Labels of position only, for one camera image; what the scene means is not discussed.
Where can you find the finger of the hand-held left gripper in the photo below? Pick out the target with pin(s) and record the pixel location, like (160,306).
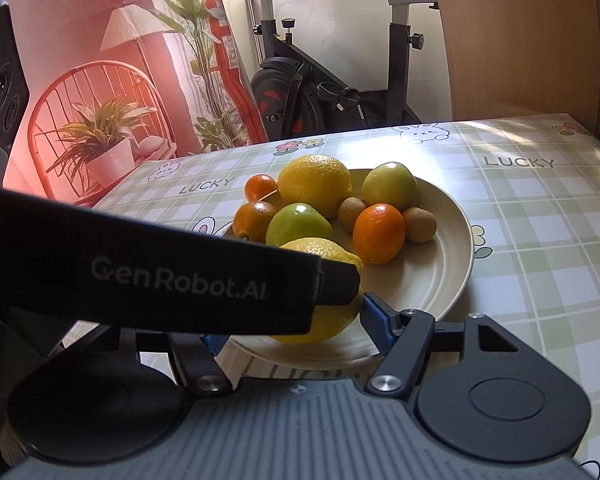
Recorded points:
(340,285)

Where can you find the black exercise bike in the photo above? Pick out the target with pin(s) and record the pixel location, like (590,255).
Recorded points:
(280,105)

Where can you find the checked tablecloth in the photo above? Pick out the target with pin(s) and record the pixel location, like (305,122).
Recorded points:
(530,240)

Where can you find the beige round plate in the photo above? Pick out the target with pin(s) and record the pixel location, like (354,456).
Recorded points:
(430,270)

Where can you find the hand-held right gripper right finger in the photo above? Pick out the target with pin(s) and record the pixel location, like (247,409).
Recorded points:
(375,322)

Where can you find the metal pole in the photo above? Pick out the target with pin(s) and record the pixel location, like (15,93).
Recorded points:
(252,35)

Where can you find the green apple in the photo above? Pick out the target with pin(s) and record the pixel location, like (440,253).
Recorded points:
(297,225)

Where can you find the yellow lemon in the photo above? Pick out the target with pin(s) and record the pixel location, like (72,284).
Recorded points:
(315,185)
(330,322)

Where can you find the small orange tangerine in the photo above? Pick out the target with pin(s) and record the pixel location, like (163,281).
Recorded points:
(259,186)

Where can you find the small brown kiwi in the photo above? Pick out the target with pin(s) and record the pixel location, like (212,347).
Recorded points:
(421,225)
(351,214)

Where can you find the printed wall tapestry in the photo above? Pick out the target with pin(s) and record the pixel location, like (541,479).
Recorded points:
(70,20)

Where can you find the yellow-green apple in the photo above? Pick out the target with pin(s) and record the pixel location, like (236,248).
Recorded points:
(390,185)

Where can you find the wooden board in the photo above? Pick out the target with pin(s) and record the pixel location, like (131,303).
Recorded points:
(520,35)

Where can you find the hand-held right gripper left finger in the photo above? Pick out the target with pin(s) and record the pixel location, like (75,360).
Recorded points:
(214,346)

